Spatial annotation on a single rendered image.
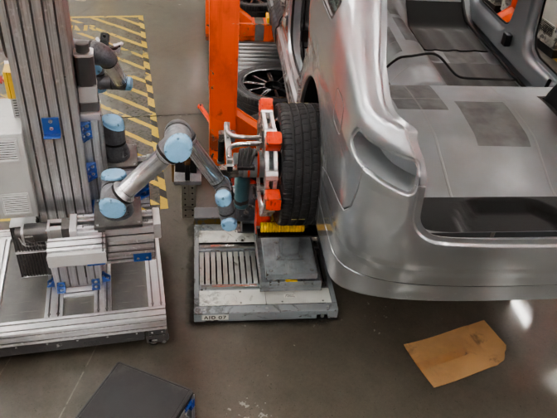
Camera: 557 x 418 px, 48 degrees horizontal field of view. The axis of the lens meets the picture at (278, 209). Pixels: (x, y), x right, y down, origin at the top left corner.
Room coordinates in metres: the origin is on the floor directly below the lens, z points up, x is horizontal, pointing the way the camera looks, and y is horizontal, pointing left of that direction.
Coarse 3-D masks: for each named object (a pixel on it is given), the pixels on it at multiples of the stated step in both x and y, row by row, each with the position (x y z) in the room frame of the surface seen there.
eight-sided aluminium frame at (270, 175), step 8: (264, 112) 2.91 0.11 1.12; (272, 112) 2.92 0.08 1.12; (264, 120) 2.83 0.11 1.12; (272, 120) 2.84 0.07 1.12; (264, 128) 2.75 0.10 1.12; (272, 128) 2.77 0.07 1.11; (264, 136) 2.70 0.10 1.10; (264, 144) 2.69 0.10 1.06; (264, 152) 2.67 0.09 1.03; (264, 160) 2.65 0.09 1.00; (264, 176) 2.58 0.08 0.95; (272, 176) 2.57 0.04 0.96; (256, 184) 2.96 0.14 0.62; (264, 184) 2.58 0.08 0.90; (256, 192) 2.91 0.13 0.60; (264, 208) 2.56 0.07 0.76
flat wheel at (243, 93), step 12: (240, 72) 4.64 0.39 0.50; (252, 72) 4.66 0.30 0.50; (264, 72) 4.73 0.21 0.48; (276, 72) 4.74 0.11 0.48; (240, 84) 4.44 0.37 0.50; (252, 84) 4.50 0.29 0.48; (264, 84) 4.51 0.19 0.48; (276, 84) 4.57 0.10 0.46; (240, 96) 4.27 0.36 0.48; (252, 96) 4.25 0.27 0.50; (264, 96) 4.27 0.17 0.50; (276, 96) 4.34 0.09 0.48; (240, 108) 4.27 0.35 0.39; (252, 108) 4.21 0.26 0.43
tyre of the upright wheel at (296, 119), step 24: (288, 120) 2.76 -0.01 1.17; (312, 120) 2.78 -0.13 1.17; (288, 144) 2.64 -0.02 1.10; (312, 144) 2.66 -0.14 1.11; (288, 168) 2.56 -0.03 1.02; (312, 168) 2.58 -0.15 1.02; (288, 192) 2.52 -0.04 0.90; (312, 192) 2.54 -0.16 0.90; (288, 216) 2.54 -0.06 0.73; (312, 216) 2.56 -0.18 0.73
